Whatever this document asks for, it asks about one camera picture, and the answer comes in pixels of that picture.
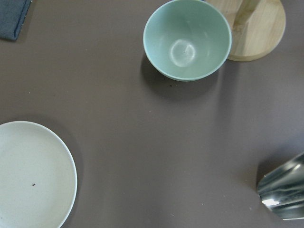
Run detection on shiny metal scoop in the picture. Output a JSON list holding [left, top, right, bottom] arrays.
[[257, 153, 304, 220]]

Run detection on mint green bowl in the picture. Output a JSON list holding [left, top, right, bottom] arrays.
[[143, 0, 232, 82]]

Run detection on cream round plate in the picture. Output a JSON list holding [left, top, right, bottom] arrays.
[[0, 121, 77, 228]]

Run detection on grey folded cloth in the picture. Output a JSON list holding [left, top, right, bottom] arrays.
[[0, 0, 32, 41]]

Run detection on round wooden stand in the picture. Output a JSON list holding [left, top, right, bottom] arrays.
[[208, 0, 286, 62]]

